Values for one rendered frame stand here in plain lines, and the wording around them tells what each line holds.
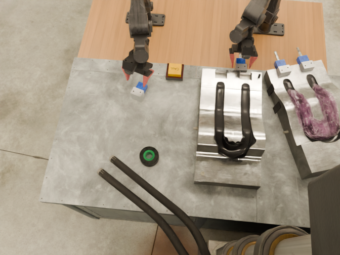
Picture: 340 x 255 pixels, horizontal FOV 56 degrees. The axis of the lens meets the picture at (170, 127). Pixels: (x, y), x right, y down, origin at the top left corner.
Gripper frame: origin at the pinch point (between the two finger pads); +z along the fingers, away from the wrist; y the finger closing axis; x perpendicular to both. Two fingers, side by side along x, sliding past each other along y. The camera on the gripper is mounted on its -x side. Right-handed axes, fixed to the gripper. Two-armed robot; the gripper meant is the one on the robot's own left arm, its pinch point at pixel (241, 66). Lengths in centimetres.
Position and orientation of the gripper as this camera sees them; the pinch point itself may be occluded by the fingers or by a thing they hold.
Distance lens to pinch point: 153.1
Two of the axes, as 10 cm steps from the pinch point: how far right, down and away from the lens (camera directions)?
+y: 10.0, 0.5, -0.6
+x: 0.7, -6.3, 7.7
